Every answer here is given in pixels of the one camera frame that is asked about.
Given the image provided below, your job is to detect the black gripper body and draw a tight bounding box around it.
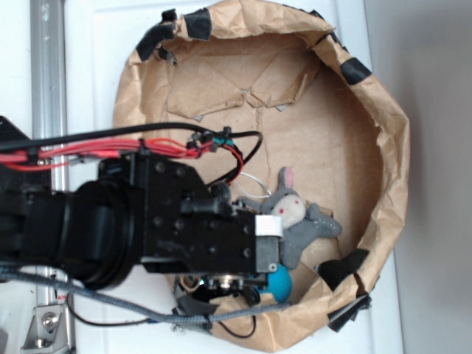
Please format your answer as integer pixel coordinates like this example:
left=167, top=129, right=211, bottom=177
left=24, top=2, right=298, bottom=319
left=99, top=153, right=256, bottom=274

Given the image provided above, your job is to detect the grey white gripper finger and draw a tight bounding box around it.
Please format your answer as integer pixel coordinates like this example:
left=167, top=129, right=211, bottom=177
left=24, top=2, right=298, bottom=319
left=254, top=215, right=283, bottom=273

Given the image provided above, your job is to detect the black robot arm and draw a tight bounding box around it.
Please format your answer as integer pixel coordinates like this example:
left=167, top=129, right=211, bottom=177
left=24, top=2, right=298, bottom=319
left=1, top=153, right=283, bottom=289

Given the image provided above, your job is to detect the blue ball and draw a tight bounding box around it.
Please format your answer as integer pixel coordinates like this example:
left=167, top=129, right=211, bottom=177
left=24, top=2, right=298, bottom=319
left=257, top=264, right=293, bottom=303

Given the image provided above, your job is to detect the grey plush bunny toy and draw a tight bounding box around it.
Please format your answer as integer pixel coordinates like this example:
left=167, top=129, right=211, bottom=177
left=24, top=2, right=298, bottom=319
left=238, top=167, right=342, bottom=269

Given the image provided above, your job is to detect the brown paper bag bin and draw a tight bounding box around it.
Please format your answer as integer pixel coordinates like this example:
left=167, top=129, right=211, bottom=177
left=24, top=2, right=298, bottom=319
left=114, top=1, right=410, bottom=353

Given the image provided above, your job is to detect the black cable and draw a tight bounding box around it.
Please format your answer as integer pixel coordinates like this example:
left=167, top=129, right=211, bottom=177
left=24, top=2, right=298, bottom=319
left=0, top=122, right=264, bottom=185

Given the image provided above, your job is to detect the grey braided cable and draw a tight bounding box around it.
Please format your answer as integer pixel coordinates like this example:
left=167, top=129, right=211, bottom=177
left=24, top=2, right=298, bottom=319
left=0, top=266, right=294, bottom=326

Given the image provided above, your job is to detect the metal corner bracket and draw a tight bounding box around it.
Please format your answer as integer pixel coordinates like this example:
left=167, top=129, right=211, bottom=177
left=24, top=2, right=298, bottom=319
left=21, top=305, right=72, bottom=354

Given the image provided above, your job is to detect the red wire bundle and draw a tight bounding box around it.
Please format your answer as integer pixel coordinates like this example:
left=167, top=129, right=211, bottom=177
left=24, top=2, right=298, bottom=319
left=0, top=137, right=245, bottom=187

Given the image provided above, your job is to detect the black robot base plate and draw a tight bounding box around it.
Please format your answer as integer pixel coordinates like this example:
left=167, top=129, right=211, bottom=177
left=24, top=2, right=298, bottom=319
left=0, top=116, right=30, bottom=143

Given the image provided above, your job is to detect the aluminium extrusion rail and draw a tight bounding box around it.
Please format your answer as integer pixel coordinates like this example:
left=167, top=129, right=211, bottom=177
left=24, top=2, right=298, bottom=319
left=29, top=1, right=75, bottom=353

